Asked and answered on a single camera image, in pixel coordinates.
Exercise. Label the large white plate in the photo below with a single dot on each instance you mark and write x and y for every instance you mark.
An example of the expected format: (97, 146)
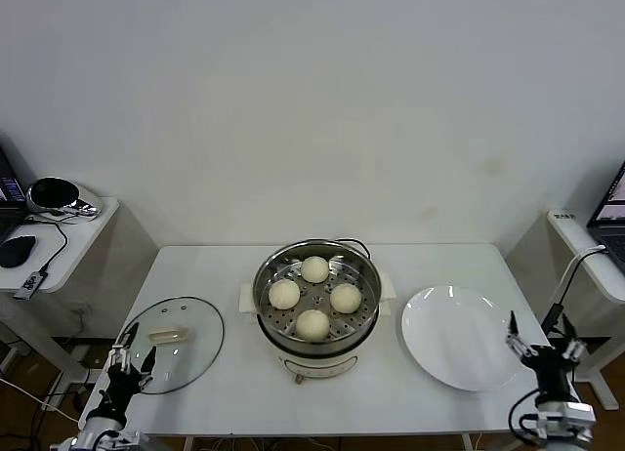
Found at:
(454, 339)

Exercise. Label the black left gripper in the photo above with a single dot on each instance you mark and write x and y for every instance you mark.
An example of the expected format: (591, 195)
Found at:
(117, 390)

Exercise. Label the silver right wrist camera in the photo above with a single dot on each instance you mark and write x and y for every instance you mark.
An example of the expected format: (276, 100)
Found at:
(581, 416)

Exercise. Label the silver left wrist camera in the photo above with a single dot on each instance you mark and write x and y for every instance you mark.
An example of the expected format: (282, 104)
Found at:
(129, 438)

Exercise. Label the small printed desk label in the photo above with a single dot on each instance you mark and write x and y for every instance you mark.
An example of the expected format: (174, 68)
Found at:
(565, 215)

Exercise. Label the round glass pot lid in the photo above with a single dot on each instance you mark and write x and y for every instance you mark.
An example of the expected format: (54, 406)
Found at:
(195, 314)

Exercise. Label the black computer mouse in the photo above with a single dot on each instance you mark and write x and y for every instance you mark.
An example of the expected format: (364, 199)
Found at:
(17, 251)

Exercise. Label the perforated steel steamer basket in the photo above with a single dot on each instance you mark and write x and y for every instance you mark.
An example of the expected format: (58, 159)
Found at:
(273, 270)

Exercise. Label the white side desk with label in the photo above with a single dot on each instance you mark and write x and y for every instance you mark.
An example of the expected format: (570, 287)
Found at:
(571, 236)

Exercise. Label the white side desk with mouse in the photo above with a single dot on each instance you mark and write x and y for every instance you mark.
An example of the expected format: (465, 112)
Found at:
(83, 241)

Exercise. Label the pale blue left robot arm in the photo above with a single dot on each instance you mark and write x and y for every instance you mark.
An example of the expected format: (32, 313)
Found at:
(95, 434)

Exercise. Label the white work table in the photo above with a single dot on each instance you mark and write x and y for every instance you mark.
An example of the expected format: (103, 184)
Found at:
(220, 275)

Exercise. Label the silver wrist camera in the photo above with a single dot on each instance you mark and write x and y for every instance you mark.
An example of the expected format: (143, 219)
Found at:
(129, 438)
(581, 416)

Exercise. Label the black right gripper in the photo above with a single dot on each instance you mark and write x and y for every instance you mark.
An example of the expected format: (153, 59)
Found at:
(549, 368)

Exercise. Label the black laptop beside mouse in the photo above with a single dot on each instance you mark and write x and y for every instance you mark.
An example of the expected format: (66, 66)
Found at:
(10, 187)

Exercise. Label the white wall socket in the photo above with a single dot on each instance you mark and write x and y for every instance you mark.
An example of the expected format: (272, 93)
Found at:
(80, 310)

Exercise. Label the cream electric cooker base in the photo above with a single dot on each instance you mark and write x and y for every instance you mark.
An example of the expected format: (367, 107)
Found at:
(317, 363)

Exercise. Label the black laptop beside label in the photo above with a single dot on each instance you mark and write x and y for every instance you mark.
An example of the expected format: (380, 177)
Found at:
(608, 226)

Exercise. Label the chrome rounded headset device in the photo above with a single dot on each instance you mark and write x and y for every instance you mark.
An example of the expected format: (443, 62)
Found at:
(73, 207)

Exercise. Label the small grey usb hub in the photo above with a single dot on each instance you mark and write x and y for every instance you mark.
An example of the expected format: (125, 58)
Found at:
(29, 282)

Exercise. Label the white steamed baozi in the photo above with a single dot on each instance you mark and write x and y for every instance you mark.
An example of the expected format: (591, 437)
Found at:
(284, 295)
(313, 325)
(345, 298)
(315, 269)

